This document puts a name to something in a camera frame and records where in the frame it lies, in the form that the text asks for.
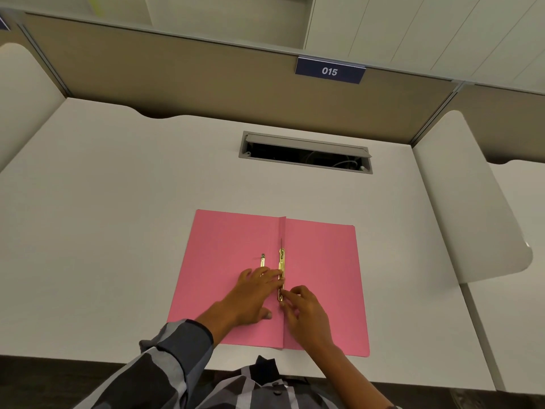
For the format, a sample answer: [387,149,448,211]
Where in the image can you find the person's left hand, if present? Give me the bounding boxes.
[221,267,285,329]

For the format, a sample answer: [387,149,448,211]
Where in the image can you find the person's right hand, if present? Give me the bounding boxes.
[279,285,338,351]

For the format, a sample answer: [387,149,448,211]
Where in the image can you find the gold metal folder fastener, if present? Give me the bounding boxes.
[277,238,286,304]

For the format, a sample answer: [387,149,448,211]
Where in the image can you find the pink paper file folder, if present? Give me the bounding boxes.
[167,209,370,358]

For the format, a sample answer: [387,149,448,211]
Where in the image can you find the person's left forearm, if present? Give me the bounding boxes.
[77,300,232,409]

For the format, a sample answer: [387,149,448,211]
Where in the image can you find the person's right forearm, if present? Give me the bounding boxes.
[314,341,403,409]

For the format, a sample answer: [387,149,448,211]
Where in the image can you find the grey plaid shirt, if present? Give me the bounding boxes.
[74,319,341,409]

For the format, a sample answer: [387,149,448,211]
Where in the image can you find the beige desk partition panel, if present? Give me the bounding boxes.
[19,12,462,145]
[443,83,545,165]

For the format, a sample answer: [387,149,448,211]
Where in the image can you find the white rounded side divider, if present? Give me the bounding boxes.
[412,110,534,286]
[0,42,67,173]

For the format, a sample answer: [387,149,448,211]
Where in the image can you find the blue desk number sign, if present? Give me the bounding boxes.
[295,56,367,85]

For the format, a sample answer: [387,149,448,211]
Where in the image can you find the white cable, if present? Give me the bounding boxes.
[304,151,367,171]

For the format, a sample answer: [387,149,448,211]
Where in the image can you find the grey desk cable tray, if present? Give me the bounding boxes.
[238,131,374,175]

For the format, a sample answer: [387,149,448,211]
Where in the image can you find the grey metal partition post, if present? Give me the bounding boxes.
[16,19,72,98]
[410,82,465,146]

